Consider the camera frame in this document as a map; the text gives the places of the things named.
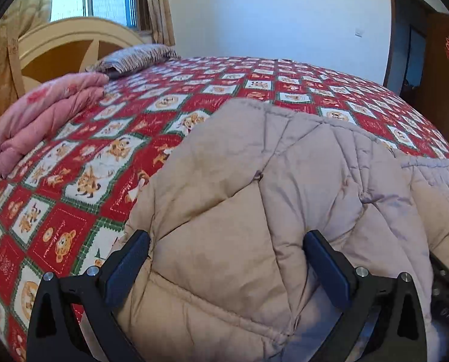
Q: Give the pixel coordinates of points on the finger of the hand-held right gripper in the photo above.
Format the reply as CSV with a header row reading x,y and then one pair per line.
x,y
445,271

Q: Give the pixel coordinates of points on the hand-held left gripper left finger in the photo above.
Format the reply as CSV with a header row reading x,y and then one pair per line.
x,y
124,271

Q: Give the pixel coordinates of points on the cream wooden headboard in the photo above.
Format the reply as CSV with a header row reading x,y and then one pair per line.
x,y
58,49

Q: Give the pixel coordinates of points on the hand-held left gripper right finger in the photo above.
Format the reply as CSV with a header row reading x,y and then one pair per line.
x,y
330,271

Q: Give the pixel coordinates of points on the beige quilted down jacket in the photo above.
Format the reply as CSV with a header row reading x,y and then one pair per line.
x,y
265,203

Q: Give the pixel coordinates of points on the brown wooden door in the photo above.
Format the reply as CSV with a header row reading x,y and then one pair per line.
x,y
441,94

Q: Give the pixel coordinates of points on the red printed bed cover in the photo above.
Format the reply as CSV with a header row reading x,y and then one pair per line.
x,y
107,139

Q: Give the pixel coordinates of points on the striped pillow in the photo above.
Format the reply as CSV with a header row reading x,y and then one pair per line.
x,y
137,58

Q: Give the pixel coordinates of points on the yellow curtain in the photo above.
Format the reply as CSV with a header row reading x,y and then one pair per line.
x,y
9,56
160,7

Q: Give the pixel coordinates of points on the dark door frame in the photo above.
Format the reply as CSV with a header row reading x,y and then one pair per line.
x,y
397,37

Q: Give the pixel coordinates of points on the pink folded blanket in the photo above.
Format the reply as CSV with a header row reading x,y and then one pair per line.
x,y
43,117

